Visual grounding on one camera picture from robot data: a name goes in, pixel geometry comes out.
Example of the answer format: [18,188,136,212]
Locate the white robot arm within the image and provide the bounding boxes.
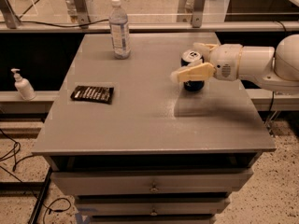
[170,35,299,93]

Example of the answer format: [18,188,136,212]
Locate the left metal glass bracket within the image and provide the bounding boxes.
[65,0,91,29]

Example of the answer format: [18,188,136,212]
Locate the grey drawer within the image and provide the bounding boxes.
[76,196,230,216]
[51,169,253,196]

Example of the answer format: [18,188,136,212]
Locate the grey drawer cabinet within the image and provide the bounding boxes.
[34,34,275,224]

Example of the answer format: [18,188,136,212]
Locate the metal glass bracket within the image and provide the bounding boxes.
[177,0,206,28]
[65,0,91,29]

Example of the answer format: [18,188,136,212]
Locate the dark snack packet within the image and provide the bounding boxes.
[70,86,114,105]

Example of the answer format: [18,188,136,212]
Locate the white pump lotion bottle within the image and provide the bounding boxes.
[11,68,36,100]

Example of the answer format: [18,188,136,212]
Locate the blue pepsi can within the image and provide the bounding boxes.
[180,49,205,91]

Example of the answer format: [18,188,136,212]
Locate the black cables on floor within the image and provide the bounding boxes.
[0,128,73,224]

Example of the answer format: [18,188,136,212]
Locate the clear plastic water bottle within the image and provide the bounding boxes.
[108,0,131,59]

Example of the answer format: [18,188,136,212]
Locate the upper grey drawer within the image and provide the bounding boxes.
[51,169,253,196]

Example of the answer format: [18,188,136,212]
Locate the right metal glass bracket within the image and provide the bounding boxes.
[177,0,206,28]

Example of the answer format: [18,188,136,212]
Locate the black floor rail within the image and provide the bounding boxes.
[28,168,52,224]

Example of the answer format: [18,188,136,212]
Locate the lower grey drawer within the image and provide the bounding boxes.
[76,196,230,216]

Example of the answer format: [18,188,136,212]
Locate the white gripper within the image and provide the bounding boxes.
[170,42,242,83]

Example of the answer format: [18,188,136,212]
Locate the black cable on ledge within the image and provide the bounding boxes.
[0,0,110,29]

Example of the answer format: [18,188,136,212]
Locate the far left metal bracket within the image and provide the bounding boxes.
[0,0,21,29]

